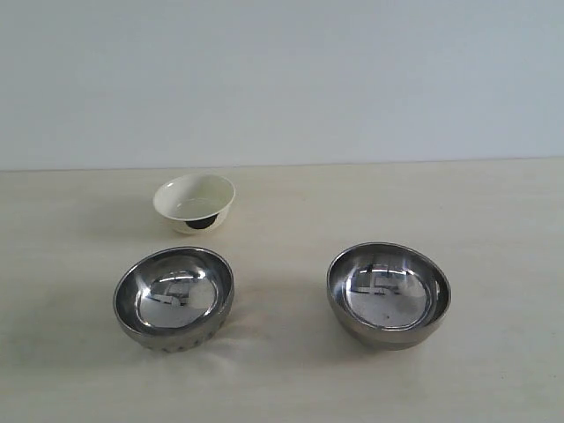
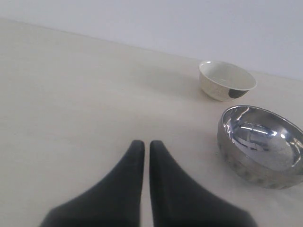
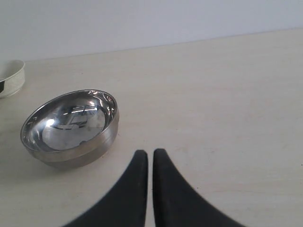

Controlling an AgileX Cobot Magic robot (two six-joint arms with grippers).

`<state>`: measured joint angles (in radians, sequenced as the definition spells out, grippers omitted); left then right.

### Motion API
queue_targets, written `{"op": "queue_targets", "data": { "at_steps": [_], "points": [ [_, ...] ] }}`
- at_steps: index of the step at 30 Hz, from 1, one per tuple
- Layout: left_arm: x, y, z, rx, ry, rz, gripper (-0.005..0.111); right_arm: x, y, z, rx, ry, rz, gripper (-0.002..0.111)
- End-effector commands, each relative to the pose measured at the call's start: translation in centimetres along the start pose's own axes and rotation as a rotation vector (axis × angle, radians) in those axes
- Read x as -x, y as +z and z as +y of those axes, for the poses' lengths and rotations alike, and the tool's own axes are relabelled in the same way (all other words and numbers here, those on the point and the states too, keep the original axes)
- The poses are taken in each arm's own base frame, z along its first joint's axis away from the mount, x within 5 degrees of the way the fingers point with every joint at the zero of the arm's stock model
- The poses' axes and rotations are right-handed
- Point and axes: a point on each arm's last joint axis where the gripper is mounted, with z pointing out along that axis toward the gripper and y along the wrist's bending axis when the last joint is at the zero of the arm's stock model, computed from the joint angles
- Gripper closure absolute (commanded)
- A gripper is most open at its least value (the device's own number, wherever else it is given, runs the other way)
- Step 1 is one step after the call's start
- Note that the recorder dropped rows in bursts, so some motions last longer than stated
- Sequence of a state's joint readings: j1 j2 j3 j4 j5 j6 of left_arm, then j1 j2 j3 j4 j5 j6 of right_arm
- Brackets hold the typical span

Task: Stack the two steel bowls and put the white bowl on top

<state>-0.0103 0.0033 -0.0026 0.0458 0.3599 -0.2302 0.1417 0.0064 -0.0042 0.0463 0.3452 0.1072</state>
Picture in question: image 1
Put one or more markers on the dimpled stainless steel bowl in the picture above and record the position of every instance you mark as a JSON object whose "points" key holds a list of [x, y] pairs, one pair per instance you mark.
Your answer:
{"points": [[174, 299]]}

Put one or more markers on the white ceramic bowl black patch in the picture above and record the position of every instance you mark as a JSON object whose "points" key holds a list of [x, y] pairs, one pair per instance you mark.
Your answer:
{"points": [[194, 203]]}

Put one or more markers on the smooth stainless steel bowl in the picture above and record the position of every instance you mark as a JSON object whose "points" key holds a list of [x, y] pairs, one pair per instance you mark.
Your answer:
{"points": [[386, 295]]}

